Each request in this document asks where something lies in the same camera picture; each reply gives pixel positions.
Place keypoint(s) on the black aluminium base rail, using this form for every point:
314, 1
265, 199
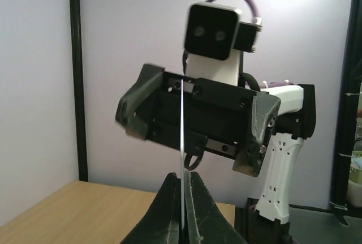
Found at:
306, 225

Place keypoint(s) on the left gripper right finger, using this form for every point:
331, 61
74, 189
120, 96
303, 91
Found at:
205, 222

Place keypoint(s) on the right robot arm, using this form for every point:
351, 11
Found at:
294, 124

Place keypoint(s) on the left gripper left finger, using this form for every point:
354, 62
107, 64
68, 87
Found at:
161, 223

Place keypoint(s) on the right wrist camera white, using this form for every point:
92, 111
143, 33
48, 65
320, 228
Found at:
214, 40

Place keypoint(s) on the black frame post left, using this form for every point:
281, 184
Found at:
78, 81

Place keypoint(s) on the black frame post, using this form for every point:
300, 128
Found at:
347, 114
78, 81

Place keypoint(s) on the black frame post right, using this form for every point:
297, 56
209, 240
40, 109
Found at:
347, 114

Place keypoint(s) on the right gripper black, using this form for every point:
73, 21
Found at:
224, 119

